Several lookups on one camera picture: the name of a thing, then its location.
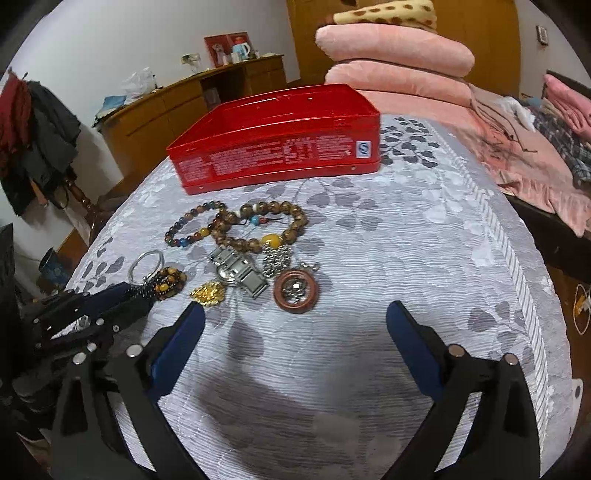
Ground dark hanging clothes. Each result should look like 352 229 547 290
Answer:
0 76 81 217

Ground brown wooden bead bracelet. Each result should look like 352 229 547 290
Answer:
211 200 308 254

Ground pink branch-print bed sheet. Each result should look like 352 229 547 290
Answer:
360 85 591 237

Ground silver metal watch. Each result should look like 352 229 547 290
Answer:
206 247 271 301

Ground cable on floor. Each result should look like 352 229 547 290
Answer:
573 284 591 335

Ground plaid clothing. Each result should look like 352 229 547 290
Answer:
531 99 591 185

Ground multicolour bead bracelet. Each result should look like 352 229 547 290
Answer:
164 202 229 248

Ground wooden sideboard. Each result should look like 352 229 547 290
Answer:
99 54 287 185

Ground red hanging garment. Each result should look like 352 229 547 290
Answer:
0 71 31 181

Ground folded pink quilt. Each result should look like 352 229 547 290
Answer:
323 62 472 109
315 21 476 79

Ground red picture box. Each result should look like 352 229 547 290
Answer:
204 32 252 69

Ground stack of pink pillows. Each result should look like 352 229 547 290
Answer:
286 0 522 100

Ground red tin box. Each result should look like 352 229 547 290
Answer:
166 83 382 195

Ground pink cloth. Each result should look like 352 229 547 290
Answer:
542 74 591 134

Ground tiger-eye bead keychain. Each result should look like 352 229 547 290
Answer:
127 249 188 302

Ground blue bin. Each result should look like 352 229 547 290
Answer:
38 247 70 294

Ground round wooden ring pendant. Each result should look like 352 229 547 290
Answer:
272 261 321 313

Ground white plastic bag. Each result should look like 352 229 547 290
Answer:
121 67 155 100

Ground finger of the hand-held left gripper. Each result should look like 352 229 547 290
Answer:
39 288 160 357
31 282 137 334

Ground wooden coat stand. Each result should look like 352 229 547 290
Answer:
60 166 100 232

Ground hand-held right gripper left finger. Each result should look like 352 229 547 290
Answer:
50 302 206 480

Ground dark bed frame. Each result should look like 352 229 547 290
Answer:
503 189 591 278

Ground yellow spotted blanket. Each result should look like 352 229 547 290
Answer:
332 0 438 33

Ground white cloth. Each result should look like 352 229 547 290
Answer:
501 96 536 132

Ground gold pendant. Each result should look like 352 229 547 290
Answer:
190 280 228 309

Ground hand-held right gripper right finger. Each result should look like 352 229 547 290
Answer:
386 300 542 480

